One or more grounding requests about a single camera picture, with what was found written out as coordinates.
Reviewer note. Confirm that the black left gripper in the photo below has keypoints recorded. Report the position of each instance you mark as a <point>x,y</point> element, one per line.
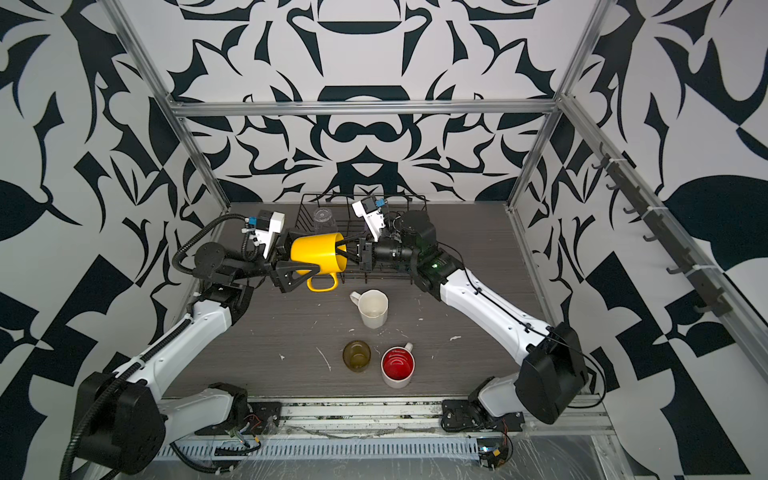
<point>280,274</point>

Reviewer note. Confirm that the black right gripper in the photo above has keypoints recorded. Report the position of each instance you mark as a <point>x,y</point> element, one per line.
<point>366,254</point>

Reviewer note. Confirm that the yellow mug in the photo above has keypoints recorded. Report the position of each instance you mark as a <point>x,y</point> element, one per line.
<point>327,251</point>

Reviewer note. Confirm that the clear glass cup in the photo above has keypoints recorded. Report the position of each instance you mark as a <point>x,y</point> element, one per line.
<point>323,221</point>

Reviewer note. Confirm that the cream white cup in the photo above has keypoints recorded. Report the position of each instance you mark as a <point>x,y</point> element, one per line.
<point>373,307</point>

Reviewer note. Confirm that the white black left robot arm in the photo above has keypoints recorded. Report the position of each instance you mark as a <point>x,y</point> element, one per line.
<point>121,419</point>

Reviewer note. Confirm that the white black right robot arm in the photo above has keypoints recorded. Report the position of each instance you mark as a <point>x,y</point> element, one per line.
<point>552,365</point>

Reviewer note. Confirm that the olive glass cup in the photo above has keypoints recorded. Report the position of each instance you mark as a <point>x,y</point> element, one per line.
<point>356,355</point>

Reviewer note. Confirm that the white mug red inside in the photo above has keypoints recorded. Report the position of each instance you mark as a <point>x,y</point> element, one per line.
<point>398,365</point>

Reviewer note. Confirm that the black wire dish rack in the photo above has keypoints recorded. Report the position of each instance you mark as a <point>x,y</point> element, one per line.
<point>411,227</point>

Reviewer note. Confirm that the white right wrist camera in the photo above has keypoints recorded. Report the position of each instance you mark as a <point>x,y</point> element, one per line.
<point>369,209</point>

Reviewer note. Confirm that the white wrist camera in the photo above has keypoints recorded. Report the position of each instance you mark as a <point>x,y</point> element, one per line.
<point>260,234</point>
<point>369,209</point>

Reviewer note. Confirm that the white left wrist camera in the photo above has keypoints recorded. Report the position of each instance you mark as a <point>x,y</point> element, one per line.
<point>260,234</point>

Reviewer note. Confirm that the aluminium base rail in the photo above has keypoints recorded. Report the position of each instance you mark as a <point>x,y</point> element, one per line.
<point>389,415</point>

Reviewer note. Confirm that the white slotted cable duct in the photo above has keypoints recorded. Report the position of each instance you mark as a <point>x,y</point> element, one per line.
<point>323,448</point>

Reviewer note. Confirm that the grey wall hook rail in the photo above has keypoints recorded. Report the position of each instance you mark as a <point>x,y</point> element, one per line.
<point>666,230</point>

